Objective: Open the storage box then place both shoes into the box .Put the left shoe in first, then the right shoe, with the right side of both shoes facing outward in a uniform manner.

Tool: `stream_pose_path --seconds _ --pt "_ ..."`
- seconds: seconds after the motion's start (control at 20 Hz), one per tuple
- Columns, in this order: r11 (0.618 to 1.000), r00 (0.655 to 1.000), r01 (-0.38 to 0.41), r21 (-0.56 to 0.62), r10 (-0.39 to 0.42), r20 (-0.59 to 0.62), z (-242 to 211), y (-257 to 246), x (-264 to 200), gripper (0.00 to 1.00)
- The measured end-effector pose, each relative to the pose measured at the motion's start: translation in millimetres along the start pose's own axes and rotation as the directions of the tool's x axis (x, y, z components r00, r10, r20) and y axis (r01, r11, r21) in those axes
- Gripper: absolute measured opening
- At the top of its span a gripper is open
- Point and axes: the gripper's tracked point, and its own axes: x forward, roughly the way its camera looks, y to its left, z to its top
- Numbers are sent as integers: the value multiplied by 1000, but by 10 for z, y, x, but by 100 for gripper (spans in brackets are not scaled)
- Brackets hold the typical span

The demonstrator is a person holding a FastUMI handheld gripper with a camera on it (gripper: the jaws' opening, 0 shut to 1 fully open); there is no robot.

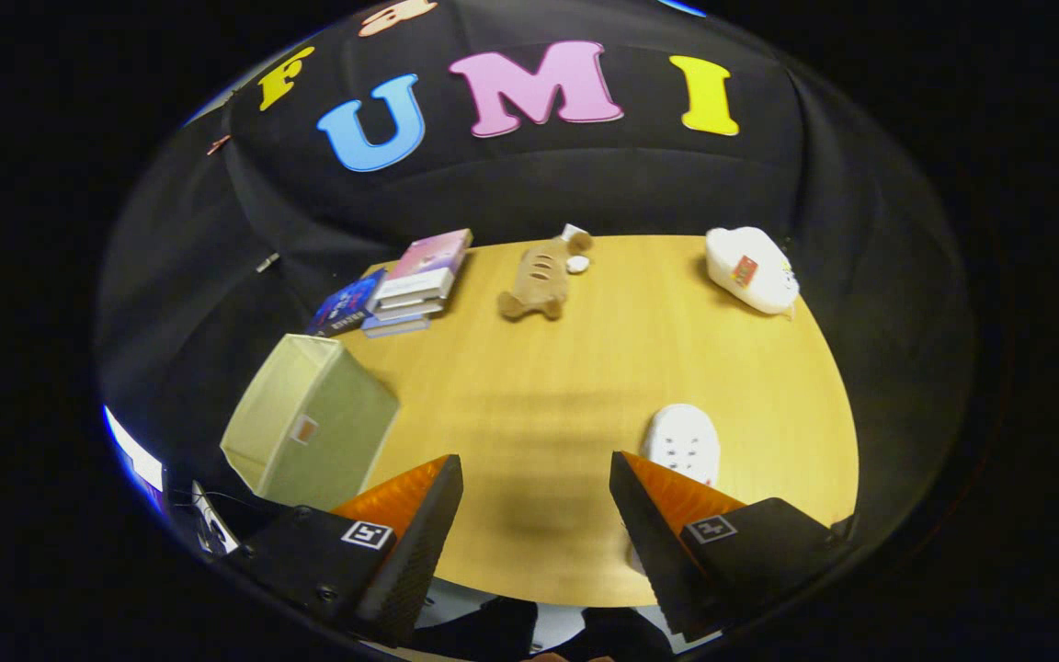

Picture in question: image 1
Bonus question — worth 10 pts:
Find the white shoe with striped side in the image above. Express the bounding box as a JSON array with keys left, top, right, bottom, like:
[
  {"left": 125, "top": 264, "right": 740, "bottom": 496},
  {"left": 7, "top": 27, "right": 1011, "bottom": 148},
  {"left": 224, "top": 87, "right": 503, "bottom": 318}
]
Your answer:
[{"left": 638, "top": 403, "right": 723, "bottom": 489}]

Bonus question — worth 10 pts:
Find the brown plush toy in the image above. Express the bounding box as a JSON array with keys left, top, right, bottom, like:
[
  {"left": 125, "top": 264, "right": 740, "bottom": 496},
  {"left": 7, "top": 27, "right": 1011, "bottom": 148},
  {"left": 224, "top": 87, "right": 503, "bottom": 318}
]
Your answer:
[{"left": 496, "top": 223, "right": 595, "bottom": 322}]

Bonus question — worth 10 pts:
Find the dark blue book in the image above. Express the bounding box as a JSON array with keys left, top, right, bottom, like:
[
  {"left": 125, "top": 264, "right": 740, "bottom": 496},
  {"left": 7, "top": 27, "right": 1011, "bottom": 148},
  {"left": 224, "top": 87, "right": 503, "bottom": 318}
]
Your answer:
[{"left": 307, "top": 268, "right": 389, "bottom": 338}]

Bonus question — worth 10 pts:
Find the pink cover book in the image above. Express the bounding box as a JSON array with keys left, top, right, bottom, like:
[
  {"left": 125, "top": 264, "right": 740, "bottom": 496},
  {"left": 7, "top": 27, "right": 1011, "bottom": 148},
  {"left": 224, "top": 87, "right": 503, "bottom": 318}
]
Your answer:
[{"left": 380, "top": 228, "right": 474, "bottom": 301}]

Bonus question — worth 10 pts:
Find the pale green fabric storage box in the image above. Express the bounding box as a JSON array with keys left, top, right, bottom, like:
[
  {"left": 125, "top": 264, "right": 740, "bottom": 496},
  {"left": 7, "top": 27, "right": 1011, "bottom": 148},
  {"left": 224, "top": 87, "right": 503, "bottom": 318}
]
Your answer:
[{"left": 220, "top": 333, "right": 401, "bottom": 512}]

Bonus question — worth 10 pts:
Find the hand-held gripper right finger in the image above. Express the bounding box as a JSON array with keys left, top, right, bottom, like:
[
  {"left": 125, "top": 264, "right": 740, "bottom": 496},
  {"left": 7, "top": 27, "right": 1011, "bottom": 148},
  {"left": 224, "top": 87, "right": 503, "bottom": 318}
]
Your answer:
[{"left": 609, "top": 451, "right": 857, "bottom": 644}]

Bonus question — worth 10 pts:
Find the white book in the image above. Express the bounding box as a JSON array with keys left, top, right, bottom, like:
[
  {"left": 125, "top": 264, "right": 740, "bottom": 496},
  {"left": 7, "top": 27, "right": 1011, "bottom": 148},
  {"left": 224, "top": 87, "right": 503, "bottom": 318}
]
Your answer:
[{"left": 370, "top": 288, "right": 453, "bottom": 321}]

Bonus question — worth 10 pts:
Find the pale blue book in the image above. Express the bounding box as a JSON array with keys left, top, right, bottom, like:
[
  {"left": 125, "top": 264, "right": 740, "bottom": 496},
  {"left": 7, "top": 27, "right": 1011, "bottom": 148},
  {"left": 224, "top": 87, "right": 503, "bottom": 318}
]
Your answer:
[{"left": 361, "top": 313, "right": 435, "bottom": 339}]

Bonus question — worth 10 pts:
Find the black backdrop cloth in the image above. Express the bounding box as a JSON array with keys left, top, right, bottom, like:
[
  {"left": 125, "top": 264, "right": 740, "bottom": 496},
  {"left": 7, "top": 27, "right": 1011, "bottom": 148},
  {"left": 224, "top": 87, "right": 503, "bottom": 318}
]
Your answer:
[{"left": 96, "top": 0, "right": 981, "bottom": 553}]

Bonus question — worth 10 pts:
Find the white plush toy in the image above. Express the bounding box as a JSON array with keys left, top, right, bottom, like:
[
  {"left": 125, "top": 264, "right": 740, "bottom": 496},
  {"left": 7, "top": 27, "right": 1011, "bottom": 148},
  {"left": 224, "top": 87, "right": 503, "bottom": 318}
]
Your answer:
[{"left": 704, "top": 226, "right": 801, "bottom": 317}]

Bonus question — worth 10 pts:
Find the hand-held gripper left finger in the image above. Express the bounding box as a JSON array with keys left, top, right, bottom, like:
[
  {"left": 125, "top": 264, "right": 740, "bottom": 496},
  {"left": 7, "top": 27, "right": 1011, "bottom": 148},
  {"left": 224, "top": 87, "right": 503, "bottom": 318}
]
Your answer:
[{"left": 233, "top": 454, "right": 464, "bottom": 648}]

